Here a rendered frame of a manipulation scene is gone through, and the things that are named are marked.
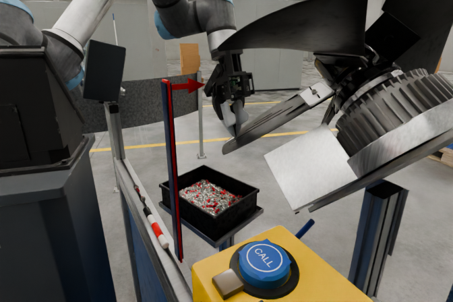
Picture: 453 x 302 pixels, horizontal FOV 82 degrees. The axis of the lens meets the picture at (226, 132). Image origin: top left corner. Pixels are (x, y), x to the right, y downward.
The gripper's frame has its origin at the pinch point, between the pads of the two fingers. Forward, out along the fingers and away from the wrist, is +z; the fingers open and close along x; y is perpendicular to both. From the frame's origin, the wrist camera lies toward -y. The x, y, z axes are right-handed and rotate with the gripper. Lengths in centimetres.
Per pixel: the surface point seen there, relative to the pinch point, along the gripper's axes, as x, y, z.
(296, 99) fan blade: 12.5, 11.5, -5.7
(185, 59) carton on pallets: 297, -722, -193
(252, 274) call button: -25.3, 42.1, 6.8
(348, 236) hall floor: 110, -55, 91
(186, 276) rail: -22.9, 15.2, 21.6
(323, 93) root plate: 15.1, 17.4, -6.0
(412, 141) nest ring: 10.0, 37.0, 3.8
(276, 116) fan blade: 6.7, 9.7, -2.3
